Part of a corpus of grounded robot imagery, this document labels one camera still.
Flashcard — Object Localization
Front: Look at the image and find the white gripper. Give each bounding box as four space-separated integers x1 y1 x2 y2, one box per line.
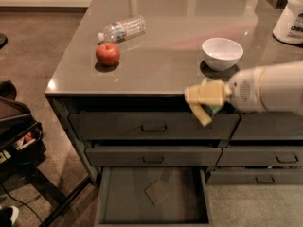
184 67 265 127

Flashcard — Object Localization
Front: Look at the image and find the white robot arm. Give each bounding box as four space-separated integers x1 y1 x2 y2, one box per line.
185 61 303 126

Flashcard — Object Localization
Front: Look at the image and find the middle right drawer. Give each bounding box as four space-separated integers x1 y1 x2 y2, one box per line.
217 147 303 166

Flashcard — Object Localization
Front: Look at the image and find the top right drawer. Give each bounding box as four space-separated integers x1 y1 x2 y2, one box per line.
232 113 303 140

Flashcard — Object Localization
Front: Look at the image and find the bottom right drawer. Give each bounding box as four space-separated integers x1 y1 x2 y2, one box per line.
207 169 303 184

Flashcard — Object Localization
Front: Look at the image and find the top left drawer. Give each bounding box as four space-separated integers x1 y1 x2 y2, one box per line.
69 112 239 140

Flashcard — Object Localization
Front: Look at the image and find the middle left drawer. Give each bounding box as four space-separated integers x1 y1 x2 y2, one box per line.
85 146 221 167

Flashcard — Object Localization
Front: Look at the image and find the open bottom left drawer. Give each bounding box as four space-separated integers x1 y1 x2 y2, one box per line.
94 167 212 227

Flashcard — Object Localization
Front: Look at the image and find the white bowl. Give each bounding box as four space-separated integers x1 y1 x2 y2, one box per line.
202 38 243 71

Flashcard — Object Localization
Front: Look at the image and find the red apple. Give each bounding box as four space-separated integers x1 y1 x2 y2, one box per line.
96 43 120 66

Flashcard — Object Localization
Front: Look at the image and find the clear plastic water bottle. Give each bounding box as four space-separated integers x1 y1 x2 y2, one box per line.
98 15 146 43

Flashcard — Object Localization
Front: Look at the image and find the white plastic canister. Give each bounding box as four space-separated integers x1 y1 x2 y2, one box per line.
273 0 303 44

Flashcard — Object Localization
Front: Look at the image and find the black and white shoe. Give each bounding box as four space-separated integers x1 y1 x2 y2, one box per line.
0 206 19 227

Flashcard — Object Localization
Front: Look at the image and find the black floor cable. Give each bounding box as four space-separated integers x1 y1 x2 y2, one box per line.
0 183 44 224

